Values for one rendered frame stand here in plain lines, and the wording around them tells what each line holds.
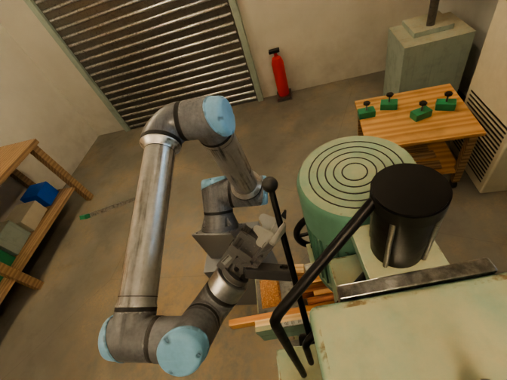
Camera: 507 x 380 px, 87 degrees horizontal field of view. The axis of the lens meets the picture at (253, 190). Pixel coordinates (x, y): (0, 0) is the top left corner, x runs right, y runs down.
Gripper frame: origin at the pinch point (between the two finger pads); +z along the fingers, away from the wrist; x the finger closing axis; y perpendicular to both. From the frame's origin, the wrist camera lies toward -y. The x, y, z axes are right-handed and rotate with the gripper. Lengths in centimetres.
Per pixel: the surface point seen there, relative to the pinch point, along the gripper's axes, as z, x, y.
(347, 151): 17.2, -17.4, 0.9
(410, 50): 134, 169, -19
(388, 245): 9.6, -36.6, -4.5
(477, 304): 9.9, -36.9, -13.8
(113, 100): -59, 288, 251
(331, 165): 13.9, -19.0, 1.7
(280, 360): -17.0, -20.7, -10.6
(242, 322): -39.3, 17.0, -10.4
